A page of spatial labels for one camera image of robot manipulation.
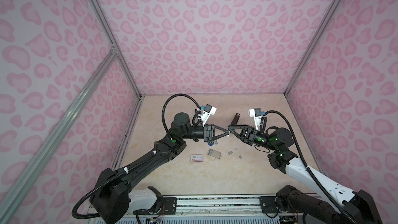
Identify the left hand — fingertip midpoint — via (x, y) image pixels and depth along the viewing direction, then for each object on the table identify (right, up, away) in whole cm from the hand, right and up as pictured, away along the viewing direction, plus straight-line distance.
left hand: (229, 133), depth 60 cm
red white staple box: (-15, -19, +28) cm, 36 cm away
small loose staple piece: (+5, -16, +30) cm, 35 cm away
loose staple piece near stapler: (-2, -11, +35) cm, 37 cm away
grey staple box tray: (-4, -17, +30) cm, 34 cm away
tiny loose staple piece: (+11, -18, +28) cm, 35 cm away
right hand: (+1, +1, +1) cm, 2 cm away
